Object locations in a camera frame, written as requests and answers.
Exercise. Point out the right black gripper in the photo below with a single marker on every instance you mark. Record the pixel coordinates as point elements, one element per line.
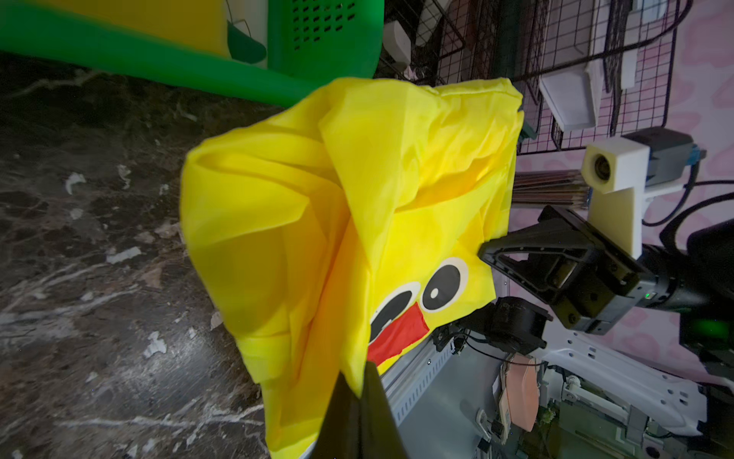
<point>589,282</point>

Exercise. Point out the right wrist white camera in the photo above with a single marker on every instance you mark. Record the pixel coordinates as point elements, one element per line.
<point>626,173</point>

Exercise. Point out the plain yellow raincoat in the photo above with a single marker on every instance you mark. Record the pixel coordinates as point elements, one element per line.
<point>196,24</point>

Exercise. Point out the yellow duck raincoat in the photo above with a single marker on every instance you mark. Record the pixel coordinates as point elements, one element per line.
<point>346,229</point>

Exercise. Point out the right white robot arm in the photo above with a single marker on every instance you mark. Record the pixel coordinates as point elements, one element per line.
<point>684,405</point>

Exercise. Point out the white dinosaur raincoat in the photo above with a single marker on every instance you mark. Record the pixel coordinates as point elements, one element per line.
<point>242,46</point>

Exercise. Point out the green plastic basket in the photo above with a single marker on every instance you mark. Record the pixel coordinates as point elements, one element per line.
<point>309,44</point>

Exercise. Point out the black wire organizer rack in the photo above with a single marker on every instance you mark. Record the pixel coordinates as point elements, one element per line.
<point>457,41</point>

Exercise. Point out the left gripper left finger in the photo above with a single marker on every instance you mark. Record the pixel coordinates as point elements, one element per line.
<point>339,434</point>

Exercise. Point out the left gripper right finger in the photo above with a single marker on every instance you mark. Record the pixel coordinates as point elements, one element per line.
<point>378,432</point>

